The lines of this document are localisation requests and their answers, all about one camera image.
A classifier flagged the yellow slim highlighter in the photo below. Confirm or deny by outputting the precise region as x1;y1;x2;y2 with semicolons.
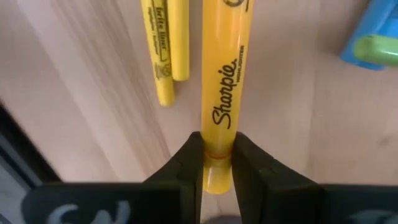
167;0;190;82
140;0;175;107

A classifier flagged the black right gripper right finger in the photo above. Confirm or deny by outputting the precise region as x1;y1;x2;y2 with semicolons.
231;131;398;224

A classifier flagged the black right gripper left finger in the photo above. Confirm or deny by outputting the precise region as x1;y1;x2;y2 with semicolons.
21;131;206;224

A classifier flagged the light green Sharpie highlighter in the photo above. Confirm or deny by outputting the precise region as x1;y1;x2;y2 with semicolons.
353;34;398;67

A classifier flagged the orange Sharpie highlighter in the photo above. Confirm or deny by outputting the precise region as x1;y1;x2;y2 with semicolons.
200;0;255;195

